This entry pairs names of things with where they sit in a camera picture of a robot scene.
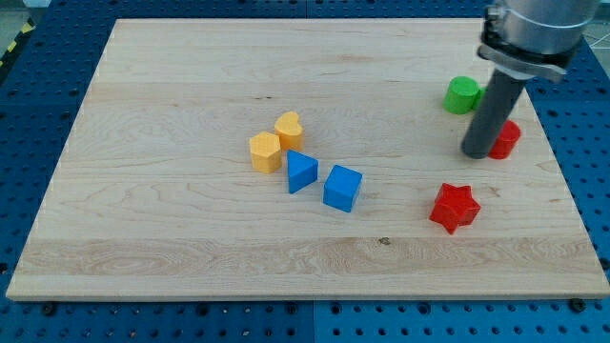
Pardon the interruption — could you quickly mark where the red star block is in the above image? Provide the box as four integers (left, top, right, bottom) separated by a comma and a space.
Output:
429, 183, 480, 234

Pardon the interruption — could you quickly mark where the blue triangle block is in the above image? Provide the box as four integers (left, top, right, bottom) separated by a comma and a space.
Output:
287, 150, 318, 193

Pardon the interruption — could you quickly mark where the blue cube block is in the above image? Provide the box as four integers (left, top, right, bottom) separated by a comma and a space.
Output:
323, 165, 363, 212

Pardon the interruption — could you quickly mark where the yellow hexagon block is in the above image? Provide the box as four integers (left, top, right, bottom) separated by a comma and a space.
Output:
249, 131, 282, 173

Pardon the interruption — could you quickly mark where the yellow heart block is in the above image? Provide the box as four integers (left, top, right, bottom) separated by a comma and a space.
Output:
274, 111, 304, 151

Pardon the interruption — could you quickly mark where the wooden board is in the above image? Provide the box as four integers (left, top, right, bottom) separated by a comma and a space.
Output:
7, 19, 609, 301

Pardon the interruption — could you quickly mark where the green cylinder block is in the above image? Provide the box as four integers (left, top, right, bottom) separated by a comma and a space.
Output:
442, 76, 479, 114

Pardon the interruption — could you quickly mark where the red cylinder block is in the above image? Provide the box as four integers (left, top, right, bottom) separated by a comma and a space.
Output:
488, 120, 521, 159

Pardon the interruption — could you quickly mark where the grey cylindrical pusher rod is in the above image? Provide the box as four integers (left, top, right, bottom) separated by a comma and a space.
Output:
461, 69, 526, 159

